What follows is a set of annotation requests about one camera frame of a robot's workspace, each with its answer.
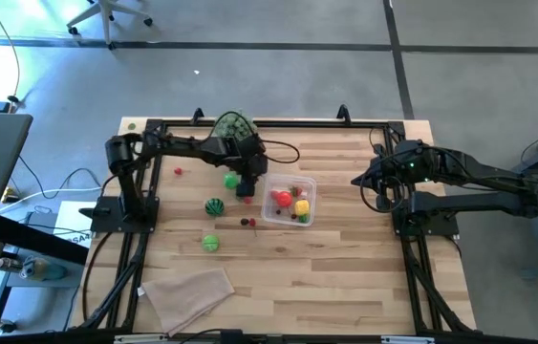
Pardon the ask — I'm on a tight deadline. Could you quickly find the white office chair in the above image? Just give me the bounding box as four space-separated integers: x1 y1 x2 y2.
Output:
66 0 154 52

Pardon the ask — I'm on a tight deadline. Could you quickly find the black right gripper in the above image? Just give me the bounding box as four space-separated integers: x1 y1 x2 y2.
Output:
350 142 403 215

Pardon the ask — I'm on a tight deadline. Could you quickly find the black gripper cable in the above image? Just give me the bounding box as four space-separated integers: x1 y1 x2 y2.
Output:
358 175 407 215
208 110 301 165

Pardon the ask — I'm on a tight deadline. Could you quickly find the white floor cable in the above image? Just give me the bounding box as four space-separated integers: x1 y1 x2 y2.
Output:
0 185 103 215

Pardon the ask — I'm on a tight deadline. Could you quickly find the white paper sheet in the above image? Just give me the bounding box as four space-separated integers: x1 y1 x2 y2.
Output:
52 200 98 249

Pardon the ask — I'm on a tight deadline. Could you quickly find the light green toy cabbage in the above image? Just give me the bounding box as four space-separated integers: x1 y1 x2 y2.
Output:
201 233 221 253

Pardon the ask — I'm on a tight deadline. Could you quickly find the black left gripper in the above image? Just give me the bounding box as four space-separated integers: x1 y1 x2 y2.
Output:
220 137 269 198

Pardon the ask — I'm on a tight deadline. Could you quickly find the clear plastic tupperware container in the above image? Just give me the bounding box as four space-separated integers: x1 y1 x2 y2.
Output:
260 172 318 227

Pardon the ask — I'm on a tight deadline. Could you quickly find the black aluminium table frame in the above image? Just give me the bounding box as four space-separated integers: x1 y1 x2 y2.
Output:
70 117 478 335

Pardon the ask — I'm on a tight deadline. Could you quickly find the yellow toy fruit green stem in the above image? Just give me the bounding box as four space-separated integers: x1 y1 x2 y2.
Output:
294 199 312 225

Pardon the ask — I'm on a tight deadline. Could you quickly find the potted green succulent plant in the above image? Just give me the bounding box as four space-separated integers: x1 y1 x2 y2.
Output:
213 109 259 144

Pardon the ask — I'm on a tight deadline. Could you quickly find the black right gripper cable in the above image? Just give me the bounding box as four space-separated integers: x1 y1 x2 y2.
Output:
358 175 407 215

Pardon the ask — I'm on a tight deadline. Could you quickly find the yellow floor cable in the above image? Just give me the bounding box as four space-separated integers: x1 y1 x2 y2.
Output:
0 0 22 104

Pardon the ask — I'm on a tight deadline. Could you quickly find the white bracket strip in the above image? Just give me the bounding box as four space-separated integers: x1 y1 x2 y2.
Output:
381 335 436 344
114 333 169 344

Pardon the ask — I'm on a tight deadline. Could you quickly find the beige cloth towel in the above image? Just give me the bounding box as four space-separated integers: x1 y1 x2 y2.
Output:
140 267 236 336

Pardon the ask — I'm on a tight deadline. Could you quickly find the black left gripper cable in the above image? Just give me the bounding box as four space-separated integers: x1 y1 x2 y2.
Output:
208 110 301 165

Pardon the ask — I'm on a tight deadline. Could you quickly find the striped toy watermelon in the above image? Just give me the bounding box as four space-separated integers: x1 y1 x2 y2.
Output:
204 197 226 219

